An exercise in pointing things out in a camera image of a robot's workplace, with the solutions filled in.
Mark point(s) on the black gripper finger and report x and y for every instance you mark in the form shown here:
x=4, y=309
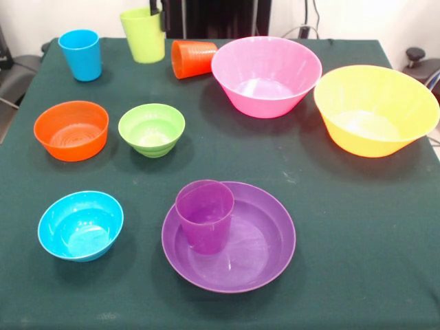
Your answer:
x=155, y=7
x=166, y=17

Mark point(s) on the lime green plastic cup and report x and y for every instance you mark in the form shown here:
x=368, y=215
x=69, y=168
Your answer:
x=144, y=41

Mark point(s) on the orange plastic cup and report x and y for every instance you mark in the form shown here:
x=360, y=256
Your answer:
x=196, y=58

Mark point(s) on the purple plastic cup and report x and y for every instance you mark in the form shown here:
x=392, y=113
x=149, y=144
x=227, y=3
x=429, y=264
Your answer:
x=206, y=233

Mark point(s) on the purple plastic bowl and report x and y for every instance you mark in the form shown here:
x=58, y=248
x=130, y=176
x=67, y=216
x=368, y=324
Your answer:
x=261, y=261

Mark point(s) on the blue plastic cup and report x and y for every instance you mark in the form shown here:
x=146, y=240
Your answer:
x=82, y=58

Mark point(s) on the green plastic bowl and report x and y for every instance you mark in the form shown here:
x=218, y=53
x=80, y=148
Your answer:
x=151, y=144

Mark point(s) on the pink plastic bowl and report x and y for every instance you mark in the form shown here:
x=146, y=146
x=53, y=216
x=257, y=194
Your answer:
x=264, y=103

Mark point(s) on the black power plug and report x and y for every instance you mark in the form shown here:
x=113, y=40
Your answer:
x=304, y=31

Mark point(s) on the grey chair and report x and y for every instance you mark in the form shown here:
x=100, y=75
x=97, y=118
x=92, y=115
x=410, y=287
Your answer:
x=17, y=82

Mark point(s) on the orange plastic bowl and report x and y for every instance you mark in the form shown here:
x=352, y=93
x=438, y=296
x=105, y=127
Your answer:
x=72, y=148

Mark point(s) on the blue plastic bowl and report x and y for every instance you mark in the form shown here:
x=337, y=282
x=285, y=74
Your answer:
x=79, y=223

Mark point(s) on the yellow plastic bowl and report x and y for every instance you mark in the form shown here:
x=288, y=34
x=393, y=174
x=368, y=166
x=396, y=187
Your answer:
x=361, y=144

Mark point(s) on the black chair armrest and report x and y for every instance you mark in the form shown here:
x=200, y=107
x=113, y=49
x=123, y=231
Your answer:
x=416, y=55

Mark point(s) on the dark green tablecloth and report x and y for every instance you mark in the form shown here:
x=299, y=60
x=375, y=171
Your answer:
x=103, y=302

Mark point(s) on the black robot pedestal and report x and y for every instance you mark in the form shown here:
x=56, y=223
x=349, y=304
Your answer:
x=220, y=17

